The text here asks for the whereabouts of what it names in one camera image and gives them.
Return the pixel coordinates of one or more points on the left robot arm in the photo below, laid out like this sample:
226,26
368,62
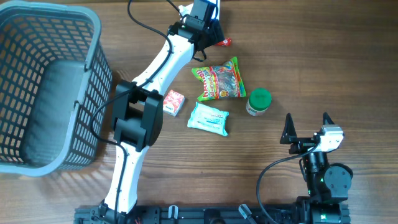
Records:
137,115

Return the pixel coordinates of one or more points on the green lid jar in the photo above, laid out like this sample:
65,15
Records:
259,101

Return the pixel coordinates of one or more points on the grey plastic shopping basket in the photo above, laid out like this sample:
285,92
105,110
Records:
54,79

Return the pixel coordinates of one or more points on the white barcode scanner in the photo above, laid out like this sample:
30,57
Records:
206,10

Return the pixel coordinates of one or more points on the small red white box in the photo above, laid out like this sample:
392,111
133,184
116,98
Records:
173,102

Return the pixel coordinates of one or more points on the Haribo gummy candy bag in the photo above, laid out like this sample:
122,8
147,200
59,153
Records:
220,81

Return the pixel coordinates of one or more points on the teal wet wipes pack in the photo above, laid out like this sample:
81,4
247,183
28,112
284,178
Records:
208,119

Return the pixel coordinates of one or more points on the red snack stick packet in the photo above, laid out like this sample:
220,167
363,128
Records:
225,43

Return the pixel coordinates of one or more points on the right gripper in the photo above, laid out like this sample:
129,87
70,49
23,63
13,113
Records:
289,135

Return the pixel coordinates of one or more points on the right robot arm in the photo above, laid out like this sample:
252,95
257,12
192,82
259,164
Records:
328,184

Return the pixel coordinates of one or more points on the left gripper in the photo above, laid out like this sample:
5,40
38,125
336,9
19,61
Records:
218,33

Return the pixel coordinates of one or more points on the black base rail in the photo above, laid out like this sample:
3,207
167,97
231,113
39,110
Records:
280,213

